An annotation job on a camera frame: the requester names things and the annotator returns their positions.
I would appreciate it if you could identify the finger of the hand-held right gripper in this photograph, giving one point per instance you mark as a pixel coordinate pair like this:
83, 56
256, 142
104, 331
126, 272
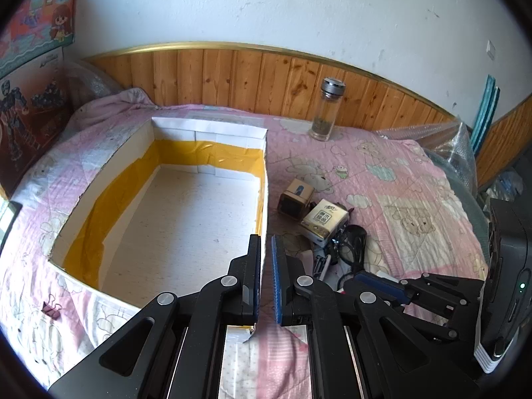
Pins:
453, 320
384, 287

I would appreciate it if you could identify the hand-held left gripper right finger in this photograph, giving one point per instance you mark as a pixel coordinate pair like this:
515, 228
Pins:
276, 282

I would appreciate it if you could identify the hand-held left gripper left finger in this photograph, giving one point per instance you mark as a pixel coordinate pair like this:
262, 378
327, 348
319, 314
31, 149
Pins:
256, 274

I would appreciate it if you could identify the black glasses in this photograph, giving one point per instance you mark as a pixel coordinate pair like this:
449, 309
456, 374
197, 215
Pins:
352, 241

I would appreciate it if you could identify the beige tissue pack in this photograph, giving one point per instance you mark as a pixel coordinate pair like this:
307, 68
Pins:
324, 220

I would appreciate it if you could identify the white cardboard box yellow tape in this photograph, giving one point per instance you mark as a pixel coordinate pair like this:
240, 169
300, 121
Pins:
187, 216

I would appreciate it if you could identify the small tan cardboard box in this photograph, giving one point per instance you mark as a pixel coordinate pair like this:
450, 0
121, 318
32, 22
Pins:
296, 197

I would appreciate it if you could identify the pink printed quilt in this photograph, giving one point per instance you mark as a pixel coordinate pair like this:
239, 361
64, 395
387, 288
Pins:
395, 183

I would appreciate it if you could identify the bubble wrap sheet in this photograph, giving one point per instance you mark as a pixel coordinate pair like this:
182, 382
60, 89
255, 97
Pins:
89, 81
440, 141

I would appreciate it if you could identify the teal foam boards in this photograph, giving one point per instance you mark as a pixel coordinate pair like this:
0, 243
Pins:
485, 112

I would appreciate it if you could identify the glass bottle with metal cap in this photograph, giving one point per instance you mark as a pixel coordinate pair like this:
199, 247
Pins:
326, 112

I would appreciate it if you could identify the pink binder clip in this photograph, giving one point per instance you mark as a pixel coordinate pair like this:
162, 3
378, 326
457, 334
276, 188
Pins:
50, 311

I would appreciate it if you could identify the dark flat object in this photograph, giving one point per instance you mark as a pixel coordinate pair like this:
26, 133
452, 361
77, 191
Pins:
9, 220

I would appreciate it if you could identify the robot printed box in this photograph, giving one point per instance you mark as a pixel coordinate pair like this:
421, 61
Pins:
29, 112

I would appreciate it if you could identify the cartoon girl printed box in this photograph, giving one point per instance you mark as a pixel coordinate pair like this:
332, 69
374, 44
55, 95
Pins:
41, 25

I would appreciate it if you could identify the white wall socket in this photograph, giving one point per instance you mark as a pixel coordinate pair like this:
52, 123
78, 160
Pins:
491, 50

